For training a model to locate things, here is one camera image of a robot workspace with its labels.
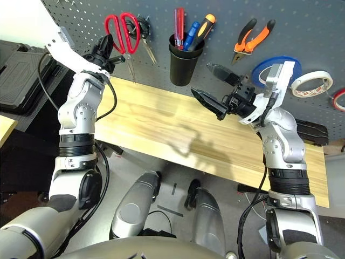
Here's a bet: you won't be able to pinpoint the silver right robot leg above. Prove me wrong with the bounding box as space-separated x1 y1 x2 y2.
184 179 226 257

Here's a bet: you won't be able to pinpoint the light grey machine housing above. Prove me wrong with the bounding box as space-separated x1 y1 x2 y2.
323 153 345 216

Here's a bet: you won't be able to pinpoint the orange black long-nose pliers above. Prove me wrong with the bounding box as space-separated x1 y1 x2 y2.
231 18 276 65

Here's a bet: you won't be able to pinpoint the black floor cable loop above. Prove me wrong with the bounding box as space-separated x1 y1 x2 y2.
147 210 173 238

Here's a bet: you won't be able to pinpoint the white tape roll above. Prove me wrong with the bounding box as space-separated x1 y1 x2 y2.
291 71 334 98

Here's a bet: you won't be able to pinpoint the silver robot leg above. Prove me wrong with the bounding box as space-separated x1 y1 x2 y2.
184 179 226 257
109 171 162 241

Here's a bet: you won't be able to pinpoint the grey robot torso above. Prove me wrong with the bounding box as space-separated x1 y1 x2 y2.
53 236 227 259

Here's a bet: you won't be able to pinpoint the black handled scissors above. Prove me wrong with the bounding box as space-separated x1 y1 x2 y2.
130 15 157 65

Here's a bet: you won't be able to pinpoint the black table foot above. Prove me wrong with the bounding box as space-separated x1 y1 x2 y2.
237 184 270 195
102 142 125 156

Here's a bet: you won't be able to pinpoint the black flat tool case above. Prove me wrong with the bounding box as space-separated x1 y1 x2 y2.
295 118 329 147

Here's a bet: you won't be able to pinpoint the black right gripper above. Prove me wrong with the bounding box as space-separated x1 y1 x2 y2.
190 63 257 121

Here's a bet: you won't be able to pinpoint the silver left robot leg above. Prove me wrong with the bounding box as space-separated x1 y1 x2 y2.
109 171 162 241

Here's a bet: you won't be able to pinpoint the red handled screwdriver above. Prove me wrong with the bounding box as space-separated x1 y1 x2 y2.
172 7 186 51

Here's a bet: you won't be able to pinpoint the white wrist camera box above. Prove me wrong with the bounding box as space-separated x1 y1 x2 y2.
238 61 294 126
44 25 108 75

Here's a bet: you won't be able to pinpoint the blue tape roll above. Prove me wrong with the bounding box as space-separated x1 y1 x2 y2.
252 56 302 88

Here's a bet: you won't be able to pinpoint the orange black handled screwdriver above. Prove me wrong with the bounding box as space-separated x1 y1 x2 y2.
188 13 216 52

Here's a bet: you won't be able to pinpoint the red handled scissors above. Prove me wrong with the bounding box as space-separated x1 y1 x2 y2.
104 12 141 81

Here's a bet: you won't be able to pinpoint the grey metal pegboard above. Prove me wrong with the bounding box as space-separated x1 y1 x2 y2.
40 0 345 144

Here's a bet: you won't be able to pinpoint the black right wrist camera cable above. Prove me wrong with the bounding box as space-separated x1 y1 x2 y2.
237 91 277 259

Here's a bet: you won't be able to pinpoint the grey square floor pad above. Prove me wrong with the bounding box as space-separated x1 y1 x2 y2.
257 223 269 240

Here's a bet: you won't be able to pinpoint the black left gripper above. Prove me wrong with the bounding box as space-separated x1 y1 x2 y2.
82 34 127 75

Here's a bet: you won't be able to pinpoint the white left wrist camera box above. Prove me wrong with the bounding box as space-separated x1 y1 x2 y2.
44 25 108 75

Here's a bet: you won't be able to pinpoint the white floor cables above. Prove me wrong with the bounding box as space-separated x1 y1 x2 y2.
245 193 267 216

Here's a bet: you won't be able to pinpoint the black plastic tool cup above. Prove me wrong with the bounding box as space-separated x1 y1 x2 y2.
169 32 205 87

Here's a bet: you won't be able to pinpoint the blue handled screwdriver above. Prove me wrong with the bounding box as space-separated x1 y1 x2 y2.
184 21 201 51

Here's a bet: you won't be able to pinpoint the red tape roll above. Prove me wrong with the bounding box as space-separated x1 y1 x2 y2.
332 88 345 112

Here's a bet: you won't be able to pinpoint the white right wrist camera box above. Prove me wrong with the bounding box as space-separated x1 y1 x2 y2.
238 61 294 126

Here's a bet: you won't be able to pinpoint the large black ribbed case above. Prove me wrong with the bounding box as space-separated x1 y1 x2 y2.
0 40 59 108

